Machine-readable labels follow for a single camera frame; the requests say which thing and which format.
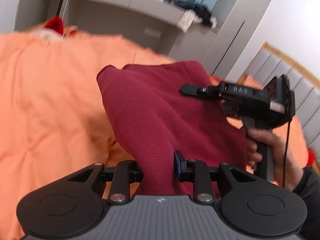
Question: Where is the grey wardrobe cabinet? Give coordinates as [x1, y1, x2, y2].
[14, 0, 67, 31]

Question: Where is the grey built-in desk shelf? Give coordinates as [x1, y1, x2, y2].
[61, 0, 217, 61]

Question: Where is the red plush item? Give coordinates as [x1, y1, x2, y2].
[44, 16, 64, 35]

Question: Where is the white wall socket plate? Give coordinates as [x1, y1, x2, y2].
[144, 28, 162, 39]

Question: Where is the grey padded headboard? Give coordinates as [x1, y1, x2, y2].
[240, 42, 320, 156]

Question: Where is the red bed sheet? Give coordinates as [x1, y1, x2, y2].
[307, 149, 315, 166]

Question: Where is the orange duvet cover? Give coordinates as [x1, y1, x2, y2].
[0, 28, 311, 240]

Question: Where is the dark red garment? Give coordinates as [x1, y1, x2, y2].
[97, 61, 247, 195]

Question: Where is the black clothes pile on shelf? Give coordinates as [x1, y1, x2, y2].
[163, 0, 217, 29]

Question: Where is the floral patterned pillow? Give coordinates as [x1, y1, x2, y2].
[30, 25, 79, 41]

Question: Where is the dark sleeve forearm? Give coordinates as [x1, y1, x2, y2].
[293, 166, 320, 240]

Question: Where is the black cable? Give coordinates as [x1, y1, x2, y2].
[282, 89, 296, 189]

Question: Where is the person's right hand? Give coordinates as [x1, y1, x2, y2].
[241, 127, 304, 192]

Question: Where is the white cloth hanging off shelf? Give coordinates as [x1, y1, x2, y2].
[176, 10, 196, 33]

